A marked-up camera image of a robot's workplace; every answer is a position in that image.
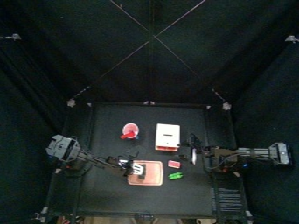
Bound pink rectangular tray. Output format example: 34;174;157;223
126;159;165;187

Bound red plastic cup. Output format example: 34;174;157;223
119;122;142;141

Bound bright green toy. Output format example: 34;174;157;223
167;171;185;180

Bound wooden box with slot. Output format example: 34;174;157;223
154;122;184;153

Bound dark green white striped toy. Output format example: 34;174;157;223
131;162;149;179

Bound white text label sticker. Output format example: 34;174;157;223
217;186;245;215

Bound red white striped block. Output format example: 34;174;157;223
167;159;184;170

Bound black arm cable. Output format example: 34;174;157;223
206;151;240;173

